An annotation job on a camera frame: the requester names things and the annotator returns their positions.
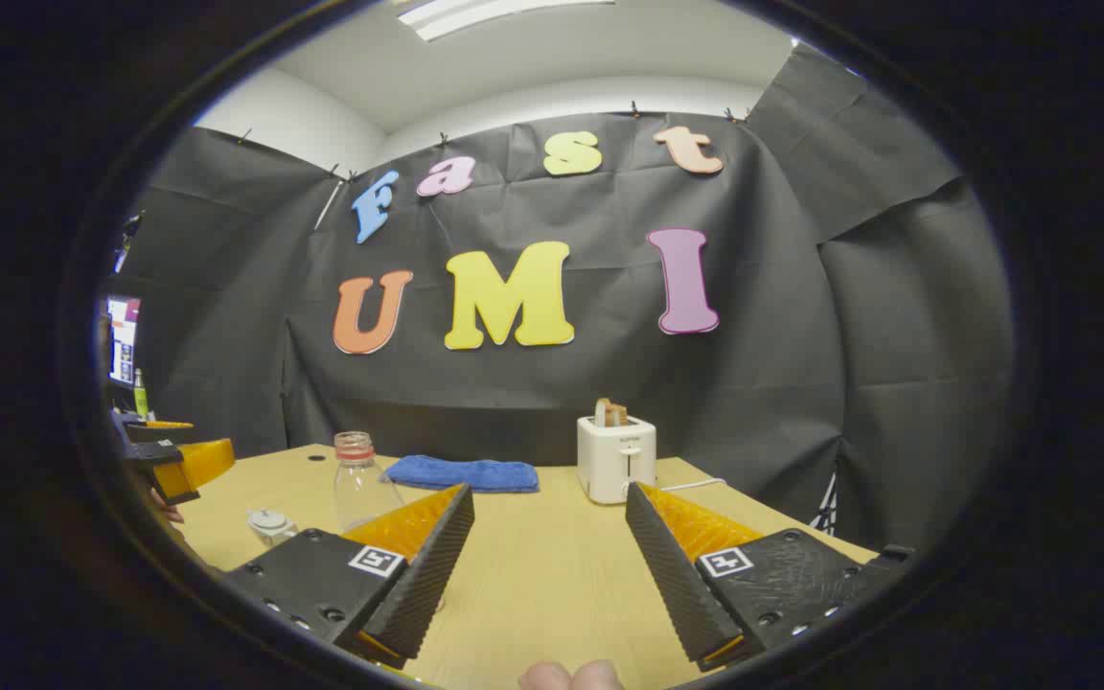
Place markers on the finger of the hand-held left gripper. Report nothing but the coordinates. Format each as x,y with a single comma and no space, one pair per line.
202,460
145,431

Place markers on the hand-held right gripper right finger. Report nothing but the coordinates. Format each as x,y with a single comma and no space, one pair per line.
672,585

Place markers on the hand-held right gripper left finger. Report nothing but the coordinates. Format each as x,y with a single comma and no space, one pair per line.
432,575

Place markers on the clear plastic water bottle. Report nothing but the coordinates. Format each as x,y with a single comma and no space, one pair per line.
360,489

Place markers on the green drink bottle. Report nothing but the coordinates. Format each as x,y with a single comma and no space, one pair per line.
140,395

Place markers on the computer monitor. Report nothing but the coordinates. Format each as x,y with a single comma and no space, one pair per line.
123,335

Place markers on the blue folded towel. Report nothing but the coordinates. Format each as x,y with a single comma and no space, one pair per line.
466,473

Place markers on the white toaster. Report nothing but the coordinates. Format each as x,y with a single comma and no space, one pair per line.
614,465

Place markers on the toasted bread slice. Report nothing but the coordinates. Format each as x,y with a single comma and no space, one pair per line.
609,412

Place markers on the ceiling light panel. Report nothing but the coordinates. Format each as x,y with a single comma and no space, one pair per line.
475,14

